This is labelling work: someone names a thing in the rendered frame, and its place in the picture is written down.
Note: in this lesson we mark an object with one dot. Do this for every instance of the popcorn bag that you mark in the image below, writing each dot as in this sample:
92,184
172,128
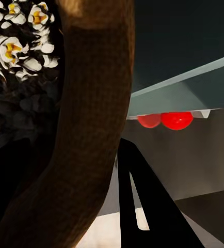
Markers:
66,182

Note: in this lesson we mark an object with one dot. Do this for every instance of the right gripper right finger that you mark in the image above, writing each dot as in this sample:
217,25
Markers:
168,227

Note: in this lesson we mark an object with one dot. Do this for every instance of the microwave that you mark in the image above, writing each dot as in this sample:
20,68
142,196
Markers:
179,60

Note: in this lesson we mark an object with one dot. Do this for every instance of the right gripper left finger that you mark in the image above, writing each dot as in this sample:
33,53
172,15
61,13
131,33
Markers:
14,160

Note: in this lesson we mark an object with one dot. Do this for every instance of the fridge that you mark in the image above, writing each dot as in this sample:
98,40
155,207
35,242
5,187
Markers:
205,215

